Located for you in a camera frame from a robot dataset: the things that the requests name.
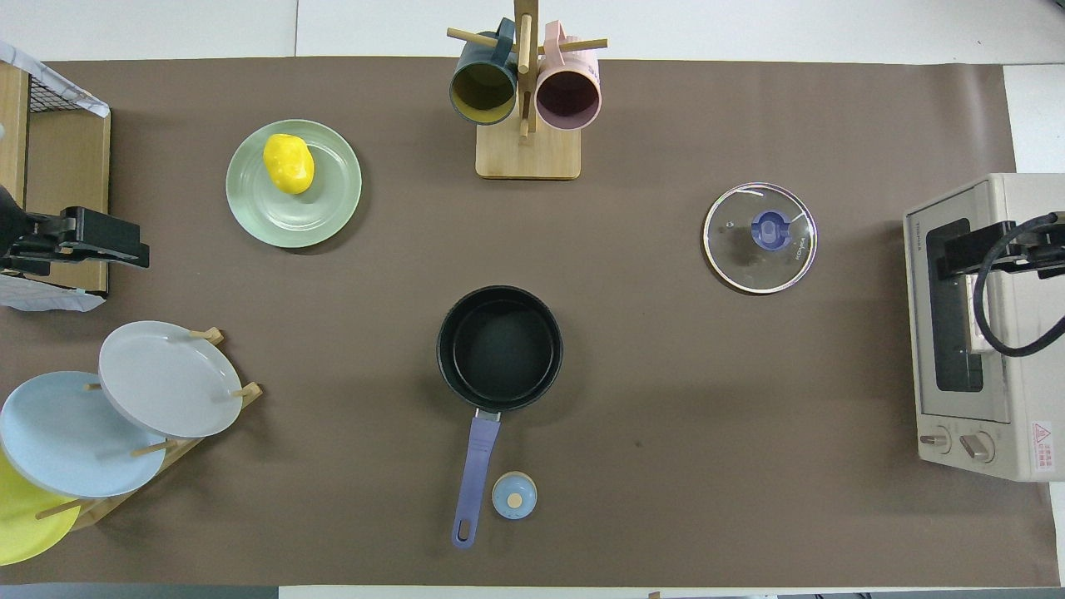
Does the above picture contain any wooden plate rack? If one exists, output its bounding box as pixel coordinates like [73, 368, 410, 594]
[33, 327, 264, 533]

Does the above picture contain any light blue plate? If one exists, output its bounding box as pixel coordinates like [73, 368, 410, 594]
[0, 371, 167, 500]

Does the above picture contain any grey plate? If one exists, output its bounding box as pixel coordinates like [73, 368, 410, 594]
[98, 320, 245, 439]

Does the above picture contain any yellow plate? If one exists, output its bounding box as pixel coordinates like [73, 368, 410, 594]
[0, 449, 82, 567]

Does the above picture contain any pink mug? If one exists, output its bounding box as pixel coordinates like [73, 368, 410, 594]
[535, 21, 602, 131]

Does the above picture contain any dark teal mug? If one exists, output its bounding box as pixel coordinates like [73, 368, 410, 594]
[449, 18, 520, 126]

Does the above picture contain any white checked cloth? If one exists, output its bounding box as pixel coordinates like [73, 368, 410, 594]
[0, 273, 107, 314]
[0, 40, 111, 118]

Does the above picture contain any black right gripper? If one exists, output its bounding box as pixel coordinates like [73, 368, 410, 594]
[939, 219, 1065, 281]

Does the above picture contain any beige toaster oven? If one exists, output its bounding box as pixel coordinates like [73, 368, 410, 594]
[904, 172, 1065, 483]

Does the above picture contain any dark wooden board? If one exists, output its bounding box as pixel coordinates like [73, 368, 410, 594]
[23, 108, 111, 298]

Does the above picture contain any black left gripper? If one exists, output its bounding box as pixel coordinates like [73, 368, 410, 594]
[0, 206, 151, 275]

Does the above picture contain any pale green plate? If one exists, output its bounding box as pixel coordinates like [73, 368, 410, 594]
[225, 119, 364, 250]

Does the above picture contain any glass lid with purple knob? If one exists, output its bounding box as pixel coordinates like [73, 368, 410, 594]
[703, 182, 819, 295]

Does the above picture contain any black pot with purple handle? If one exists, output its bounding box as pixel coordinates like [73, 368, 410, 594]
[436, 285, 565, 550]

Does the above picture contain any brown table mat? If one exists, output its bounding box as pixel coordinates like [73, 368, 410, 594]
[0, 57, 1059, 587]

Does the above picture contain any light wooden board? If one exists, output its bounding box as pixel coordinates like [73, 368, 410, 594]
[0, 63, 31, 205]

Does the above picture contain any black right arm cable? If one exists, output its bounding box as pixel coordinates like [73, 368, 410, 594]
[973, 212, 1065, 359]

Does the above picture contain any wooden mug tree stand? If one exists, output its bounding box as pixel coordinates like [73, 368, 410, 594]
[447, 0, 609, 181]

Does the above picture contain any black wire basket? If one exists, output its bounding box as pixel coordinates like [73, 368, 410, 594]
[27, 71, 88, 115]

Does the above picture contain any yellow lemon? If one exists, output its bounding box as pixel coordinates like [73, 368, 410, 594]
[263, 133, 316, 196]

